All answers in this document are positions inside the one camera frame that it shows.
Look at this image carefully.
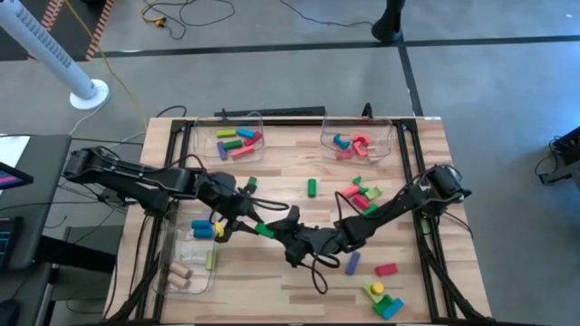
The black floor cable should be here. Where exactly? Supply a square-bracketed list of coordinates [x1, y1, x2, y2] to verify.
[278, 0, 377, 27]
[158, 0, 237, 41]

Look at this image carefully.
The gray side desk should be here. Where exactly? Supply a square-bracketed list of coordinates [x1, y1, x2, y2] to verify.
[0, 133, 73, 273]

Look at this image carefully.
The clear plastic bin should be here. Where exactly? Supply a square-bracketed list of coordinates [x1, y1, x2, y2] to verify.
[193, 110, 266, 165]
[319, 116, 394, 167]
[152, 201, 219, 296]

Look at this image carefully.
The green chunky block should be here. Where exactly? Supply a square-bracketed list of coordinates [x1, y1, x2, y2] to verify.
[372, 293, 394, 317]

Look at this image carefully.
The black desk base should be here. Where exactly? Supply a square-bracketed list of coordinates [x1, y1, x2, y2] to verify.
[38, 225, 120, 274]

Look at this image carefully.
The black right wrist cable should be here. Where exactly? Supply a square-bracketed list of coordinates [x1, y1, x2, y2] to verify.
[310, 189, 363, 295]

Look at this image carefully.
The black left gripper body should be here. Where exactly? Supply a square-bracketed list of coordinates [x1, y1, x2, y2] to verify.
[206, 174, 265, 244]

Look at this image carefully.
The lime green triangle block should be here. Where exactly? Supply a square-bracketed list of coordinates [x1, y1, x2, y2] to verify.
[362, 283, 385, 304]

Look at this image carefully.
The black equipment box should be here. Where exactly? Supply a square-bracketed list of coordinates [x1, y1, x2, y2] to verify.
[534, 125, 580, 187]

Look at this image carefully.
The black power strip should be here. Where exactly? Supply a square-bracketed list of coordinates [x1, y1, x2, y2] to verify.
[213, 105, 327, 119]

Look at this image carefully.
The white paper sheet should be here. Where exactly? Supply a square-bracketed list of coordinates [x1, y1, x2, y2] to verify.
[0, 134, 32, 169]

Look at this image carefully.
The black backlit keyboard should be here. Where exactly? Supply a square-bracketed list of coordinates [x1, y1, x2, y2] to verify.
[0, 216, 24, 273]

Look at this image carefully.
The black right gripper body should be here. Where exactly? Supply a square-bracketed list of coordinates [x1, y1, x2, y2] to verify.
[284, 206, 353, 268]

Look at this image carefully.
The black hazard striped mat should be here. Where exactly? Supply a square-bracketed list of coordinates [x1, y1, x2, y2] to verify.
[0, 0, 115, 62]

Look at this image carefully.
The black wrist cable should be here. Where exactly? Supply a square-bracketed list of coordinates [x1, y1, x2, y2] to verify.
[310, 189, 363, 295]
[179, 153, 291, 213]

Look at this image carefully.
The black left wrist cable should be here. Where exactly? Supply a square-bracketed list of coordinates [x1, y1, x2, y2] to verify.
[179, 153, 291, 213]

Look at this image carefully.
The short purple block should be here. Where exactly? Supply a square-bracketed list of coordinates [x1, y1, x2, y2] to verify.
[344, 251, 363, 276]

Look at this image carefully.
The yellow floor cable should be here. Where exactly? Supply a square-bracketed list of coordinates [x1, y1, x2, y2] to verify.
[63, 0, 149, 132]

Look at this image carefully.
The monitor with pink screen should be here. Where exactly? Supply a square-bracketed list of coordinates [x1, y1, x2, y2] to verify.
[0, 160, 35, 191]

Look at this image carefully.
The white tower fan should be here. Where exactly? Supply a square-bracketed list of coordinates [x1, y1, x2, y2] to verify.
[0, 0, 111, 111]

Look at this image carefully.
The black aluminium table frame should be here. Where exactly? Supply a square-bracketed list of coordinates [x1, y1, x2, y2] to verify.
[102, 116, 493, 326]

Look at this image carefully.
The yellow cord with plug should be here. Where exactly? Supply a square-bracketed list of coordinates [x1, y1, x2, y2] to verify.
[139, 2, 167, 28]

